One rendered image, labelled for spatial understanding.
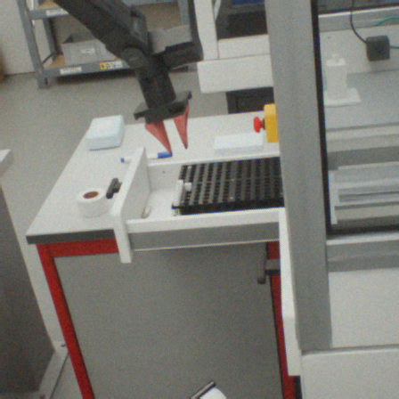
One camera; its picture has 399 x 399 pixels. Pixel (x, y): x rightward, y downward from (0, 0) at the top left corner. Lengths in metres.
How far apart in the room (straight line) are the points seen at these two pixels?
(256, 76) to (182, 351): 0.85
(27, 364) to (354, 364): 1.54
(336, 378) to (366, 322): 0.09
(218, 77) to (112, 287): 0.77
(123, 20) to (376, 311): 0.62
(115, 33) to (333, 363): 0.62
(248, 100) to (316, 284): 1.41
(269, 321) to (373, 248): 0.92
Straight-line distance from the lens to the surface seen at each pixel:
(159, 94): 1.22
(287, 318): 0.89
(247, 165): 1.35
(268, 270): 1.01
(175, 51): 1.19
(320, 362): 0.82
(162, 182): 1.44
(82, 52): 5.28
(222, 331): 1.66
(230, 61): 2.05
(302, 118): 0.66
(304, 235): 0.72
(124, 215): 1.22
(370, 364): 0.83
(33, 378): 2.27
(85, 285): 1.63
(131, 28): 1.13
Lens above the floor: 1.48
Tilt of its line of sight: 28 degrees down
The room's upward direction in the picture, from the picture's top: 9 degrees counter-clockwise
